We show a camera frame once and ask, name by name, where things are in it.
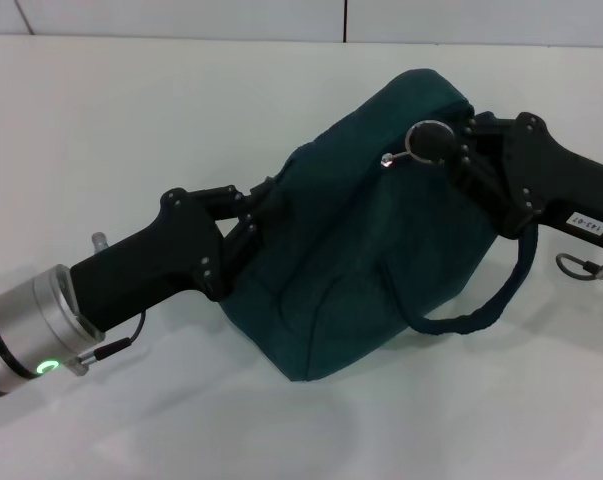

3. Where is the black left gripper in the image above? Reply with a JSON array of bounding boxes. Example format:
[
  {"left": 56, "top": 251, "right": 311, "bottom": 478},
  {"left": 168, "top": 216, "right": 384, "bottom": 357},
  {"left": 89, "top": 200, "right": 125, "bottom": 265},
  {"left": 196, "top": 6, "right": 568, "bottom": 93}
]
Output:
[{"left": 69, "top": 178, "right": 282, "bottom": 334}]

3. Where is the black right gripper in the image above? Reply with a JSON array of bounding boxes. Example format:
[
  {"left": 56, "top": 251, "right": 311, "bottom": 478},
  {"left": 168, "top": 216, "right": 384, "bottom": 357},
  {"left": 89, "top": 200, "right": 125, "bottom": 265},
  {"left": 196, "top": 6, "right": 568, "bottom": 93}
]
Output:
[{"left": 408, "top": 112, "right": 603, "bottom": 237}]

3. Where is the silver zipper pull ring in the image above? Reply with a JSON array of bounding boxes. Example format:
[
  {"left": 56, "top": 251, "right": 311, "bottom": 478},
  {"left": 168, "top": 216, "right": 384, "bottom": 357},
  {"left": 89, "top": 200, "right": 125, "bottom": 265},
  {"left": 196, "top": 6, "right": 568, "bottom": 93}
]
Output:
[{"left": 380, "top": 118, "right": 458, "bottom": 169}]

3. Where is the dark teal insulated lunch bag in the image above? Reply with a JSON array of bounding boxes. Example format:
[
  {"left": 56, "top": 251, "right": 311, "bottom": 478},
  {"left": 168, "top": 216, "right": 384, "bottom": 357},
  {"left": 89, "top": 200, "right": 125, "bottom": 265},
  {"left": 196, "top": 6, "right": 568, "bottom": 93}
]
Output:
[{"left": 215, "top": 68, "right": 540, "bottom": 385}]

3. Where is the black cable with silver plug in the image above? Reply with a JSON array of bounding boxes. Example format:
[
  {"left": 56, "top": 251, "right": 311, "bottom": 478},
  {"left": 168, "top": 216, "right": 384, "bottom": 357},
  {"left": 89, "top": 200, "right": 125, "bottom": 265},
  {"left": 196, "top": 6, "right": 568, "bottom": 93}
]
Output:
[{"left": 73, "top": 312, "right": 147, "bottom": 376}]

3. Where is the thin dark background cable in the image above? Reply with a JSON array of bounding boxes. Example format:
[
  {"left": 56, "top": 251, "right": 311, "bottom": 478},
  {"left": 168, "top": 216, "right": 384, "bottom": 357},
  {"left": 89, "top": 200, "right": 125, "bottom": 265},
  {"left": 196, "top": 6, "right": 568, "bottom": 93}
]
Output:
[{"left": 13, "top": 0, "right": 35, "bottom": 36}]

